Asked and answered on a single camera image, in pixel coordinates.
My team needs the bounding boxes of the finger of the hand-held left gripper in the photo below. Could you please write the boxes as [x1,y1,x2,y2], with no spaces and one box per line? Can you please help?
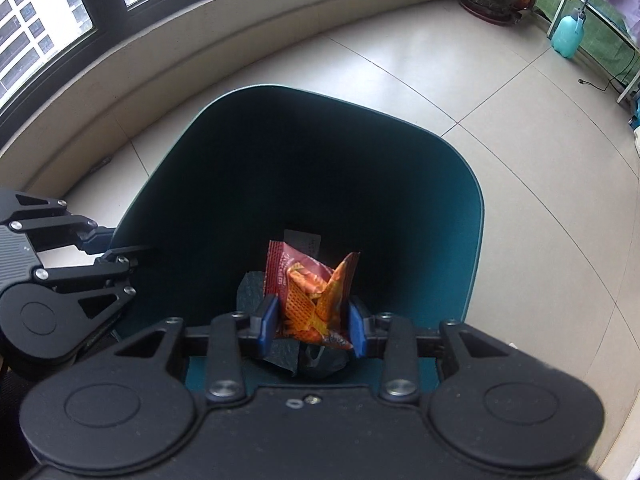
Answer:
[0,189,117,257]
[32,245,153,322]

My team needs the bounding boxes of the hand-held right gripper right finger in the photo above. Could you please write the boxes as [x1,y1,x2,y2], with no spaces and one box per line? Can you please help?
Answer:
[347,295,508,402]

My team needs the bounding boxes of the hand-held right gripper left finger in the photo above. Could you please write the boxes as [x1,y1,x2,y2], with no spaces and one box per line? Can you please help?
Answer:
[114,294,280,401]

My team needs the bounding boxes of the dark grey wrapper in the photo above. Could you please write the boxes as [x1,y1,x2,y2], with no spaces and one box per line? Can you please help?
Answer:
[235,270,351,380]

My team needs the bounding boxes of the red orange snack packet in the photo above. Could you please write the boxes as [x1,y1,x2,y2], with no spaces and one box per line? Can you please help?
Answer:
[264,240,362,351]

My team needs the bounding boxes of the dark teal trash bin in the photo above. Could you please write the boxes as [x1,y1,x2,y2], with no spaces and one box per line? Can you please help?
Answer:
[107,84,487,396]

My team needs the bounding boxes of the high-rise buildings outside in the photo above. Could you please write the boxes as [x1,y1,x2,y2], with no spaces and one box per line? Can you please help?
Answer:
[0,0,311,96]

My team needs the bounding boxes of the dark pot saucer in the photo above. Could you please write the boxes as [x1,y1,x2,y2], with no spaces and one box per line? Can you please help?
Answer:
[460,0,523,26]

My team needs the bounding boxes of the teal spray bottle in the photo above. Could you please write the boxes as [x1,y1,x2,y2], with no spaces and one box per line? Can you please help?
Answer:
[551,0,591,58]

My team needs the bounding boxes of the white low bench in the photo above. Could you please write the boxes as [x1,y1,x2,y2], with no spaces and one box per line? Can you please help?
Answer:
[547,0,640,106]

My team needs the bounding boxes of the black power cable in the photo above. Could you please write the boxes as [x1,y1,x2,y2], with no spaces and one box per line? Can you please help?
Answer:
[577,50,640,93]

